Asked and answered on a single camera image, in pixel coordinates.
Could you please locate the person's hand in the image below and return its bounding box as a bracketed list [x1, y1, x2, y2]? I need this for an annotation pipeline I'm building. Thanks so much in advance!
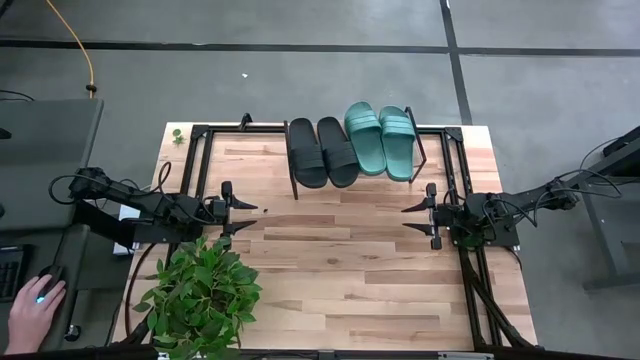
[3, 273, 68, 356]

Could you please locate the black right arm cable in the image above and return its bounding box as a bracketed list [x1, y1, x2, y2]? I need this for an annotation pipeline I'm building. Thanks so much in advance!
[532, 168, 625, 229]

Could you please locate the green rubber slide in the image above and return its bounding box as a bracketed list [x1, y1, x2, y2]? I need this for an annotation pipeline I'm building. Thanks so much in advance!
[343, 101, 388, 177]
[377, 105, 417, 183]

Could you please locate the grey desk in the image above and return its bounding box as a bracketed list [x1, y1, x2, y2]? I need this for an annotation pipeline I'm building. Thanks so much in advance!
[0, 97, 105, 354]

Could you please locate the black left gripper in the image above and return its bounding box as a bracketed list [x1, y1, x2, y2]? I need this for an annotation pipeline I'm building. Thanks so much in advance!
[199, 179, 260, 240]

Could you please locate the black side stand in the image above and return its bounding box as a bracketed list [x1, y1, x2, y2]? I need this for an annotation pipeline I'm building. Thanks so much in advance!
[551, 124, 640, 292]

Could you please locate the black computer mouse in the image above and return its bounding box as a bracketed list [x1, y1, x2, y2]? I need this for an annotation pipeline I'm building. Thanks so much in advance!
[35, 263, 65, 305]

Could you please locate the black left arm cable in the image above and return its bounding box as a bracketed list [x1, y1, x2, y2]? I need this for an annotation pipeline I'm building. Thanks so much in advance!
[47, 160, 174, 221]

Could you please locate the dark curved cable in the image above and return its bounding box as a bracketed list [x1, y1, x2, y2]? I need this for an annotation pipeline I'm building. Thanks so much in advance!
[123, 241, 157, 341]

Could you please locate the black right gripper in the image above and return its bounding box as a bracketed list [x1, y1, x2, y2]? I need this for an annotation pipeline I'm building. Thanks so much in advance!
[400, 181, 455, 252]

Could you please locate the green leafy potted plant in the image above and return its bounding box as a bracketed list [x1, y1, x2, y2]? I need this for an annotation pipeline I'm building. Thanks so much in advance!
[131, 234, 264, 360]

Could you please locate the black rubber slide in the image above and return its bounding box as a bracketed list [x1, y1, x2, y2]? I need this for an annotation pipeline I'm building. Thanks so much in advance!
[316, 115, 361, 190]
[288, 117, 329, 190]

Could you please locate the black keyboard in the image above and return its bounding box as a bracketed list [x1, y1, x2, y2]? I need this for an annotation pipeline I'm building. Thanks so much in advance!
[0, 244, 27, 304]

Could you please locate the white box under arm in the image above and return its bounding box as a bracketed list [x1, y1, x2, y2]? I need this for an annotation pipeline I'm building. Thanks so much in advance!
[112, 204, 142, 257]

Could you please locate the black aluminium table frame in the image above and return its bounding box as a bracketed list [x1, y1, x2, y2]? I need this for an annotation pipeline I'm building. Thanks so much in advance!
[117, 112, 540, 360]

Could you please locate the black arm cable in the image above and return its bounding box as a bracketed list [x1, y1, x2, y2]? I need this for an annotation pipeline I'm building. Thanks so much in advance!
[532, 168, 625, 229]
[47, 160, 174, 221]

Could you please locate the wooden shelf with black frame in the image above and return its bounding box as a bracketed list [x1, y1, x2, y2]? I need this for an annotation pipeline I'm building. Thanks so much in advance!
[283, 105, 427, 201]

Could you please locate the yellow cable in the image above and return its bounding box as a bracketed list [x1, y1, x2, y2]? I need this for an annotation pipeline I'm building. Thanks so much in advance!
[44, 0, 97, 99]

